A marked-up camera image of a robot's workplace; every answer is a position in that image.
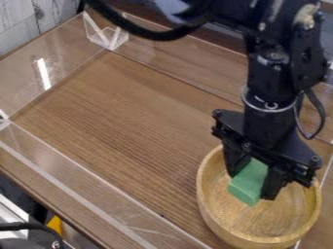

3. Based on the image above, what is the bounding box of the yellow black device lower left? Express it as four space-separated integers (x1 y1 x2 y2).
24 213 88 249

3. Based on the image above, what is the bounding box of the clear acrylic enclosure wall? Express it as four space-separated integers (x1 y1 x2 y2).
0 14 333 249

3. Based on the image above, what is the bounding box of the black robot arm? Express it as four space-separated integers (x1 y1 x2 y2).
156 0 329 200

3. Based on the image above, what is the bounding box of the clear acrylic corner bracket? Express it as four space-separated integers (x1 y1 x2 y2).
82 12 128 51

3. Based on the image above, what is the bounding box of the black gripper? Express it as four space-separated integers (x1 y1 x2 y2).
213 108 321 200

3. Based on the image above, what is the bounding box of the brown wooden bowl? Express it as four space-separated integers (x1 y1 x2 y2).
197 146 322 249

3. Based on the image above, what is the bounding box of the green rectangular block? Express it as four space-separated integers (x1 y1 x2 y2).
227 159 267 206

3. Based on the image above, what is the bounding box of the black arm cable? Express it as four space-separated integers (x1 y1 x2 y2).
83 0 214 43

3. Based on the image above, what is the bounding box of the black cable lower left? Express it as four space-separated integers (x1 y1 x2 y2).
0 221 66 249

